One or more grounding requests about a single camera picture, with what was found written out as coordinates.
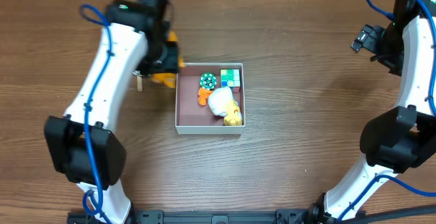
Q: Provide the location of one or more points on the multicoloured puzzle cube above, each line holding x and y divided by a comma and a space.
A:
231, 78

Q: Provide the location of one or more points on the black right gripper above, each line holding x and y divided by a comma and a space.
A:
380, 43

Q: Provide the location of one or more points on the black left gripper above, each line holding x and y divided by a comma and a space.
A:
168, 60

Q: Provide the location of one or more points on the green round spinning top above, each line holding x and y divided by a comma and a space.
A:
208, 81

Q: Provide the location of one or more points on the white box with pink inside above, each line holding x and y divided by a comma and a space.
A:
193, 119

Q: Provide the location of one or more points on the white wooden rattle drum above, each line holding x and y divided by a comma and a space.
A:
139, 79

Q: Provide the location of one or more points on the orange dinosaur figure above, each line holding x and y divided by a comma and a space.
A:
172, 62

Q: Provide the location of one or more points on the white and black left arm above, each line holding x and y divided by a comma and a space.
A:
136, 40

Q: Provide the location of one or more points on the white plush duck toy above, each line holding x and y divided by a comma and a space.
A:
222, 103

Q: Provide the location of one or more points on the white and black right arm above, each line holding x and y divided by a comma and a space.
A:
401, 138

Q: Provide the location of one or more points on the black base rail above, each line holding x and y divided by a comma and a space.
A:
280, 216

